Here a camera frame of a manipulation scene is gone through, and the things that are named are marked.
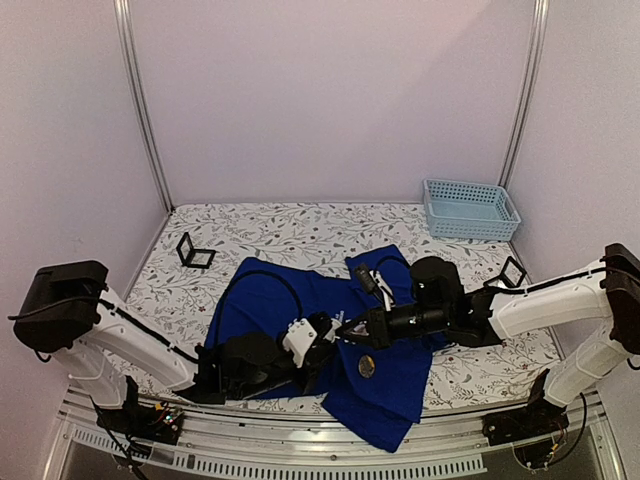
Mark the black brooch box silver brooch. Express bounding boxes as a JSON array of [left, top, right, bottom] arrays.
[[483, 256, 527, 289]]

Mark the right aluminium frame post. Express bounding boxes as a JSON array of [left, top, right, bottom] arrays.
[[498, 0, 550, 190]]

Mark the blue printed t-shirt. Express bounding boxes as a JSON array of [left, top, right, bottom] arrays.
[[205, 257, 447, 452]]

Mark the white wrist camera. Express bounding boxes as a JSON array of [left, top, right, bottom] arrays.
[[280, 312, 340, 369], [353, 264, 396, 311]]

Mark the right black cable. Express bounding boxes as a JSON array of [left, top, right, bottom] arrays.
[[374, 256, 416, 274]]

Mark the floral patterned tablecloth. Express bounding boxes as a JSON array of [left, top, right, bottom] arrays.
[[126, 203, 560, 412]]

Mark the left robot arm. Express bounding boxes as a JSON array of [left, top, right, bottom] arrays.
[[10, 260, 339, 434]]

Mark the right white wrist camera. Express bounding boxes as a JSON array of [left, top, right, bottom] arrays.
[[353, 264, 396, 311]]

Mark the black brooch box yellow brooch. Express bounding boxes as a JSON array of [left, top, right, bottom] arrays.
[[176, 232, 216, 269]]

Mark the light blue plastic basket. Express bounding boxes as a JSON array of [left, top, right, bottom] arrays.
[[423, 179, 521, 242]]

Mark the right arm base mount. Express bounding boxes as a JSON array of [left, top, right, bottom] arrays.
[[482, 369, 569, 470]]

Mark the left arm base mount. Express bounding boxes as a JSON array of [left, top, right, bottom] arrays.
[[95, 376, 184, 445]]

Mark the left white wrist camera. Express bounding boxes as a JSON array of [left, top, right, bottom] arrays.
[[280, 312, 340, 369]]

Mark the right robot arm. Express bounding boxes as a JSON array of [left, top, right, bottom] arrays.
[[337, 243, 639, 436]]

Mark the left aluminium frame post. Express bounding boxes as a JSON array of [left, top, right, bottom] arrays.
[[113, 0, 175, 214]]

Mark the black cable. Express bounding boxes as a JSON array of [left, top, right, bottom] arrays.
[[214, 270, 304, 351], [374, 256, 416, 274]]

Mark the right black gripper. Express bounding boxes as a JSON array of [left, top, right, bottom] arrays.
[[335, 304, 450, 352]]

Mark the round yellow blue brooch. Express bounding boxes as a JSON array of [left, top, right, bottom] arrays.
[[358, 355, 376, 379]]

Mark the left black cable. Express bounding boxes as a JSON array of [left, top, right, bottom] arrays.
[[214, 270, 304, 351]]

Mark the aluminium frame post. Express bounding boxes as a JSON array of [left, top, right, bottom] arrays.
[[498, 0, 550, 190], [113, 0, 175, 214]]

